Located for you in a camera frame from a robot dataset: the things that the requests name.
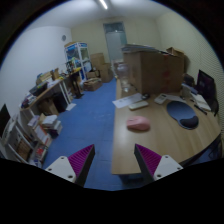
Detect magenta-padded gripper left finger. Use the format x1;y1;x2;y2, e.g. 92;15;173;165
44;143;96;188

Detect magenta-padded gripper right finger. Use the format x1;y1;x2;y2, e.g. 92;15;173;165
134;143;184;185

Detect pink computer mouse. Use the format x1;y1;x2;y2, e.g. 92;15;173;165
126;115;151;132

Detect dark blue mouse pad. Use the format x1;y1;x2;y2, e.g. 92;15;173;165
166;100;200;131

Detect white shelf unit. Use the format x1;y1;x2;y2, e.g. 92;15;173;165
0;111;64;168

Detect flat white remote control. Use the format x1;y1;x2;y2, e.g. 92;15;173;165
128;100;150;111

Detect white paper sheet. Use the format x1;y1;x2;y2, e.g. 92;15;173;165
112;92;145;109
165;93;188;103

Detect white open book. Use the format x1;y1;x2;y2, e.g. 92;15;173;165
191;92;212;112

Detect black computer screen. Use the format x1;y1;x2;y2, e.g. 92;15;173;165
0;103;12;138

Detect black stand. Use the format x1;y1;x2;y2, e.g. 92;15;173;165
70;70;85;100

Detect open cardboard box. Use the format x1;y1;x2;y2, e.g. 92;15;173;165
83;78;104;92

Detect black monitor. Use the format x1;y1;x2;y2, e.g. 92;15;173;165
195;69;216;102

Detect large cardboard box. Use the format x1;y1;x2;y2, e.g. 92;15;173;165
122;49;186;96

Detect clear plastic jar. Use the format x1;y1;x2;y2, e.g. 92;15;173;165
117;62;132;93

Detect stacked cardboard boxes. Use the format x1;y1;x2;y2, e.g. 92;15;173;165
89;52;115;84

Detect glass display cabinet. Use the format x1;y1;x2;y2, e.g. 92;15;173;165
64;41;93;80

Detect small cardboard box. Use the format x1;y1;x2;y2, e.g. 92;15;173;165
166;46;186;58

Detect grey door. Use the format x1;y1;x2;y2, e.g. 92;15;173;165
103;21;128;63

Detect ceiling tube light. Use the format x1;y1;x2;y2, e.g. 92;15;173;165
98;0;110;11

